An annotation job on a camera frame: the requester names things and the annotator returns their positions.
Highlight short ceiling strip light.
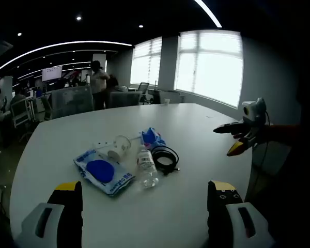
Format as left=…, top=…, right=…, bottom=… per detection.
left=193, top=0, right=223, bottom=28

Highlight grey mesh office chair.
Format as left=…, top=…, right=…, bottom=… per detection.
left=51, top=85, right=95, bottom=119

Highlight clear plastic water bottle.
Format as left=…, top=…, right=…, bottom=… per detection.
left=136, top=146, right=160, bottom=189

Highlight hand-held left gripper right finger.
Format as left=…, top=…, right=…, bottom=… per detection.
left=207, top=180, right=276, bottom=248

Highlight office chair by window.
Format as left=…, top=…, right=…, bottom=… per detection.
left=137, top=82, right=150, bottom=104

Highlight white wet wipes pack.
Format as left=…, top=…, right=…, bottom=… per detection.
left=72, top=147, right=135, bottom=197

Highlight wall monitor screen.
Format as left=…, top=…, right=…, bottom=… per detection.
left=42, top=66, right=63, bottom=82

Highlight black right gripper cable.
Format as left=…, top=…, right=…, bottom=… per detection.
left=253, top=110, right=272, bottom=187

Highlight large window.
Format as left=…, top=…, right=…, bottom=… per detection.
left=175, top=30, right=244, bottom=109

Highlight white frame office chair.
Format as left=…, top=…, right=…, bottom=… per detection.
left=9, top=99, right=33, bottom=128

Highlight long curved ceiling light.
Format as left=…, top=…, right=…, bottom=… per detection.
left=0, top=40, right=133, bottom=78

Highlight narrow window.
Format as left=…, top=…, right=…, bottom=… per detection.
left=130, top=36, right=163, bottom=86

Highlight white table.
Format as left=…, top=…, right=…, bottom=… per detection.
left=9, top=102, right=254, bottom=248

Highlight blue tissue pack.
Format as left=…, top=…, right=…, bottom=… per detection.
left=139, top=127, right=167, bottom=149

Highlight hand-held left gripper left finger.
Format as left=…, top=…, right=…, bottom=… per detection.
left=15, top=181, right=83, bottom=248

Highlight white paper cup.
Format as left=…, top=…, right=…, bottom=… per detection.
left=107, top=135, right=132, bottom=160

